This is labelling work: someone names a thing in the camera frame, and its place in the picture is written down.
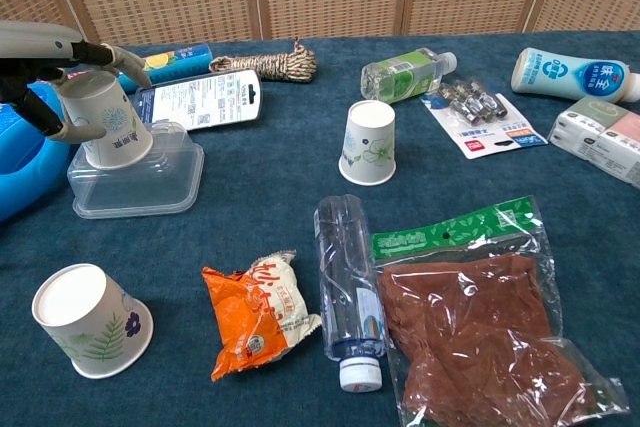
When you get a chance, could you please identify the paper cup fern purple flower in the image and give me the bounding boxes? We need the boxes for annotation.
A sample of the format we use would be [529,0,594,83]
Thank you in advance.
[31,263,155,380]

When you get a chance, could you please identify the small clear bottle green label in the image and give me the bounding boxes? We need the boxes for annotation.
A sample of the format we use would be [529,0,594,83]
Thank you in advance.
[360,47,459,101]

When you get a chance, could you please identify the metal clips on card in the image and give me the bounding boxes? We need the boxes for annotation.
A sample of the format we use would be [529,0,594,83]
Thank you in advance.
[420,77,549,160]

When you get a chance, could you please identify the blue plastic wrap box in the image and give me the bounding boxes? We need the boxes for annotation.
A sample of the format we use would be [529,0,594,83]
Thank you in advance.
[117,44,214,93]

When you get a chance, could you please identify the paper cup blue flower print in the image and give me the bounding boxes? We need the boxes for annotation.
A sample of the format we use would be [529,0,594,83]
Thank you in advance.
[58,69,154,170]

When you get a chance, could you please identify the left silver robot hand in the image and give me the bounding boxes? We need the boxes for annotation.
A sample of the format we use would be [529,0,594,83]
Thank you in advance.
[0,20,154,144]

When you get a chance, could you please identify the paper cup green flower print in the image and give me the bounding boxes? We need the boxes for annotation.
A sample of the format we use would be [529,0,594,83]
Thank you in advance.
[338,100,397,186]

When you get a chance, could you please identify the blue detergent pump bottle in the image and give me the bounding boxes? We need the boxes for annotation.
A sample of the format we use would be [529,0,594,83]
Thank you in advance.
[0,81,76,223]

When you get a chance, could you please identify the multicolour tissue pack row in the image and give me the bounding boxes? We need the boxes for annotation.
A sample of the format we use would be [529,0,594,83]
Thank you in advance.
[547,97,640,183]

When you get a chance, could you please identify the empty clear water bottle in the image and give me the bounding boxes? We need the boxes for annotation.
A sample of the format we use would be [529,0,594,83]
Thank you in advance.
[313,193,389,392]

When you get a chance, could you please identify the white blue drink bottle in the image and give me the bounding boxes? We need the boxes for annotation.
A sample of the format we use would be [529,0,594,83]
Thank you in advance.
[510,46,640,103]

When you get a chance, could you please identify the clear plastic food container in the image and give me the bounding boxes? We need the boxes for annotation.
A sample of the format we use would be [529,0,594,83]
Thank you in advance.
[67,120,206,221]

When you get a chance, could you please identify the bundle of braided rope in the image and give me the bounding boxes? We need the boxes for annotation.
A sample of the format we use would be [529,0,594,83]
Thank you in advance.
[208,37,318,84]

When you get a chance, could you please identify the brown cloth in clear bag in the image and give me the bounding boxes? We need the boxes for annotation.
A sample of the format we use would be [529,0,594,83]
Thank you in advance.
[370,195,632,427]

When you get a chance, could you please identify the orange white snack bag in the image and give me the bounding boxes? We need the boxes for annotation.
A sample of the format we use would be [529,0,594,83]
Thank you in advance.
[201,249,323,383]

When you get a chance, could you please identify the white card blister pack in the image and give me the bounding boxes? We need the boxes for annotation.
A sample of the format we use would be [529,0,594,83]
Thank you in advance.
[133,68,264,132]

